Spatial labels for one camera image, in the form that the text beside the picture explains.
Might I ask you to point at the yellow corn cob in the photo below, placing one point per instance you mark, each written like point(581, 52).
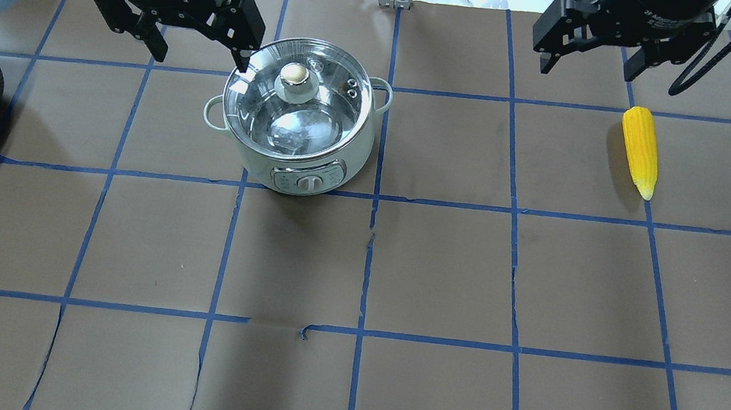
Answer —
point(641, 148)

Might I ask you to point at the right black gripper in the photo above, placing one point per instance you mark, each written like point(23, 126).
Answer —
point(658, 9)

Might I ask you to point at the pale green electric pot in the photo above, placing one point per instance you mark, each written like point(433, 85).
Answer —
point(310, 176)

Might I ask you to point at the glass pot lid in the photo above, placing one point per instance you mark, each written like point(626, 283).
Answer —
point(301, 98)

